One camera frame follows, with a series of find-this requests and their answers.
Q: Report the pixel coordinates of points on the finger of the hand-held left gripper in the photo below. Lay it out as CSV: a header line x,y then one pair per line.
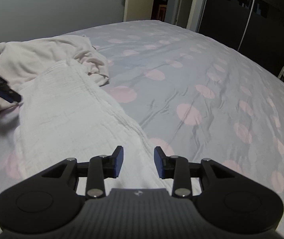
x,y
0,86

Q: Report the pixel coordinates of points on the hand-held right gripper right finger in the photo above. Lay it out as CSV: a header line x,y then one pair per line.
x,y
158,163

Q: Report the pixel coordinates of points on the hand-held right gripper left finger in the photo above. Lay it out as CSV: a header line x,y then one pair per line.
x,y
119,162

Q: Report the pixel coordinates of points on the white textured cloth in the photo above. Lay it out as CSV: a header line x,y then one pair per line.
x,y
69,114

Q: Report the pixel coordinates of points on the cream fleece garment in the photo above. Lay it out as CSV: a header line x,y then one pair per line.
x,y
37,54

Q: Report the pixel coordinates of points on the grey bed with pink dots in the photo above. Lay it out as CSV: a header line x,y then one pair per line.
x,y
181,79

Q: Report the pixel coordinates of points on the cream door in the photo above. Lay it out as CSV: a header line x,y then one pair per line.
x,y
139,0

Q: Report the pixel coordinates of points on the dark wardrobe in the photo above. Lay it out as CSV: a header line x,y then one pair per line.
x,y
268,29

